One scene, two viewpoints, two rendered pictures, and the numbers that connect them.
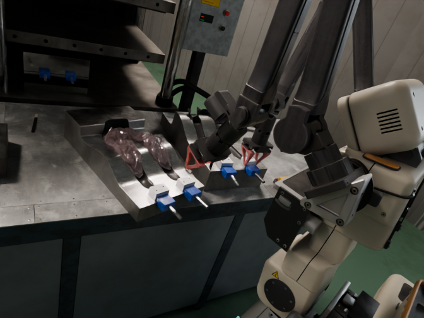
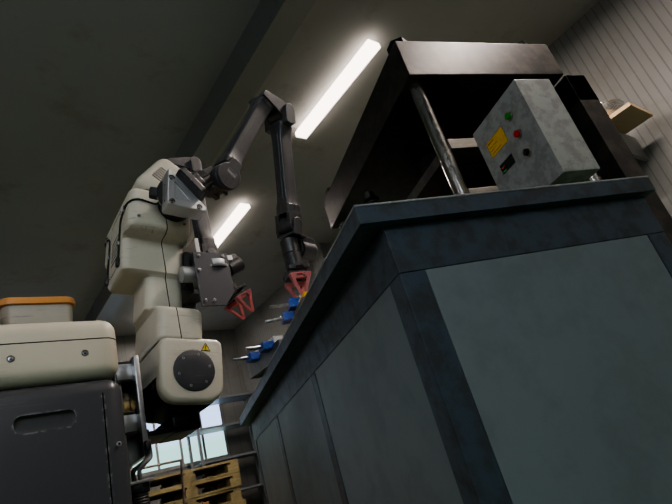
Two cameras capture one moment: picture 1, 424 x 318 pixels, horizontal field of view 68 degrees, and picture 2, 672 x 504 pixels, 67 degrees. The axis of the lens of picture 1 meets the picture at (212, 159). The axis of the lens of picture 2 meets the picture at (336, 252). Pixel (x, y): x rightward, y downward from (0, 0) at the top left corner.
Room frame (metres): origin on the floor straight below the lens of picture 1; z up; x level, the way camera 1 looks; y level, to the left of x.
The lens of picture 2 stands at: (1.53, -1.52, 0.40)
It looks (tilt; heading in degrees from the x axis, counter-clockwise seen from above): 23 degrees up; 104
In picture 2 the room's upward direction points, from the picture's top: 17 degrees counter-clockwise
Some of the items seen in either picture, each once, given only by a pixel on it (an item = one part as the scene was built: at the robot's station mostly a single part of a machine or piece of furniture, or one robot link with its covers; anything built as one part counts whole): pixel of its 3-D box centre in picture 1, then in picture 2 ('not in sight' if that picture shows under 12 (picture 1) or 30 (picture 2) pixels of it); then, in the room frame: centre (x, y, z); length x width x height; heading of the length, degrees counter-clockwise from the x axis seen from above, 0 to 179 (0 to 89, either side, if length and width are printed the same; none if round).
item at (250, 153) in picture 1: (251, 154); (298, 287); (1.04, -0.13, 0.95); 0.07 x 0.07 x 0.09; 37
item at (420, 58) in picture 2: not in sight; (434, 170); (1.56, 1.03, 1.75); 1.30 x 0.84 x 0.61; 126
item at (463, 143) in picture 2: not in sight; (459, 206); (1.61, 1.07, 1.51); 1.10 x 0.70 x 0.05; 126
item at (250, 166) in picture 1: (253, 171); (291, 304); (1.01, -0.16, 0.89); 0.13 x 0.05 x 0.05; 36
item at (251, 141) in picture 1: (260, 137); (294, 265); (1.05, -0.14, 1.02); 0.10 x 0.07 x 0.07; 127
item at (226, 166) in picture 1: (229, 173); (285, 318); (0.95, -0.08, 0.89); 0.13 x 0.05 x 0.05; 36
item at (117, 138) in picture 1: (136, 144); not in sight; (0.93, 0.27, 0.90); 0.26 x 0.18 x 0.08; 54
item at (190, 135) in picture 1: (210, 139); not in sight; (1.20, 0.03, 0.87); 0.50 x 0.26 x 0.14; 36
